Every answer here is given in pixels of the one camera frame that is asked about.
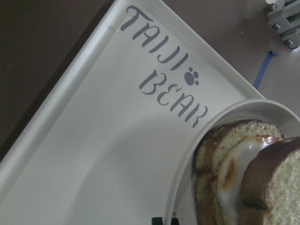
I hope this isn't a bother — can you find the cream bear tray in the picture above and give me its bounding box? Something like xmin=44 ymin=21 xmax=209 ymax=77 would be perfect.
xmin=0 ymin=0 xmax=261 ymax=225

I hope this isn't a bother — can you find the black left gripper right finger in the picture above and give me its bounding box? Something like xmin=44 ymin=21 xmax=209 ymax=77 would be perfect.
xmin=171 ymin=217 xmax=179 ymax=225

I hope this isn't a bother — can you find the bread slice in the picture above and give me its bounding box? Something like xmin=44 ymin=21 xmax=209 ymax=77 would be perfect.
xmin=238 ymin=137 xmax=300 ymax=225
xmin=194 ymin=120 xmax=285 ymax=225

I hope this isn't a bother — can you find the aluminium frame post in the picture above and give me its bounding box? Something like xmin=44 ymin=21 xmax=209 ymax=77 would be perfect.
xmin=267 ymin=0 xmax=300 ymax=49

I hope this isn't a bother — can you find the bread slice under egg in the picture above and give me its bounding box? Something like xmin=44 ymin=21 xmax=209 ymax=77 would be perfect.
xmin=194 ymin=120 xmax=285 ymax=225

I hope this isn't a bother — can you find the fried egg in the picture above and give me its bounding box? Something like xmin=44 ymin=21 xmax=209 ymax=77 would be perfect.
xmin=217 ymin=135 xmax=282 ymax=225

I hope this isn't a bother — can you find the white round plate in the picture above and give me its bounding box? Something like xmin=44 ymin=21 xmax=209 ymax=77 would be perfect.
xmin=164 ymin=99 xmax=300 ymax=225

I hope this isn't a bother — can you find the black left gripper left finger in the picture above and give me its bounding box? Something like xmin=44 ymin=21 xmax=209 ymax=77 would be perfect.
xmin=151 ymin=217 xmax=163 ymax=225

